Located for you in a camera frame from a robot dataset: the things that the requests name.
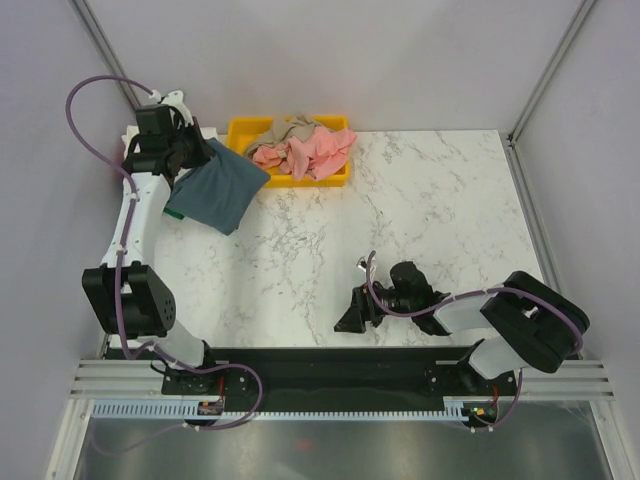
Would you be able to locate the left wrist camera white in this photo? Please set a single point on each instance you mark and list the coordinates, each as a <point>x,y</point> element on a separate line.
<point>174,99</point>

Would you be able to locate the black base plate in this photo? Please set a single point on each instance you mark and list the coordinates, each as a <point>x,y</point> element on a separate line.
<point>338,380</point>

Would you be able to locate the pink t-shirt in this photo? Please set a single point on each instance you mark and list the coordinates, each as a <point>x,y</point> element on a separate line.
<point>320,156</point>

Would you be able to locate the left aluminium post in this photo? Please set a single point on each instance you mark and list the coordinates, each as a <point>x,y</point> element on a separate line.
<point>99,39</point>

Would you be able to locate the folded white t-shirt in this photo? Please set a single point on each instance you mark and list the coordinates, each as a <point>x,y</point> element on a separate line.
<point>131,135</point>

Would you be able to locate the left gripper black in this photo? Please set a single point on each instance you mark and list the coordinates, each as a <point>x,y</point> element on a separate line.
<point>203,151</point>

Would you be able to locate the folded green t-shirt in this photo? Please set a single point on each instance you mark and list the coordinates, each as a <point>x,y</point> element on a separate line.
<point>173,214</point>

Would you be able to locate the white slotted cable duct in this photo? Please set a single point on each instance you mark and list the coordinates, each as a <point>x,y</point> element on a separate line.
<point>193,410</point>

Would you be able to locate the yellow plastic bin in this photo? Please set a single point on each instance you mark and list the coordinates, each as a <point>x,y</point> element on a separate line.
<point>244,130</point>

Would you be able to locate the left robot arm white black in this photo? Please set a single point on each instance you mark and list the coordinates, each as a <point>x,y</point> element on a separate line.
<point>129,299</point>

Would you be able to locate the blue-grey t-shirt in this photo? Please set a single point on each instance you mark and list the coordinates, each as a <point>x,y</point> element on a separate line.
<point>218,193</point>

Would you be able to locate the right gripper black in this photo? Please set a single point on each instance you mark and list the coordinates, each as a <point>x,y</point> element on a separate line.
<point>360,309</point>

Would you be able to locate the right aluminium post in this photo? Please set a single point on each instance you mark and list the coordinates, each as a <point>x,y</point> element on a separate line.
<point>560,54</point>

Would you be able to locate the aluminium frame rail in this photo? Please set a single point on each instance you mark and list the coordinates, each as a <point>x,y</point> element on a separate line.
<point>580,380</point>

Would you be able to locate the aluminium post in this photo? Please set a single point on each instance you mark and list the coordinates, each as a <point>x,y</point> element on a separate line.
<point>99,39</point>
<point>560,54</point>

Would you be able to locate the beige t-shirt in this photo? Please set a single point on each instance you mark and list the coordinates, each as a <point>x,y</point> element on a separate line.
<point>285,132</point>

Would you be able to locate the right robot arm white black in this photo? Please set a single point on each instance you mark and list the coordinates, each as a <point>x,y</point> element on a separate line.
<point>534,325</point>

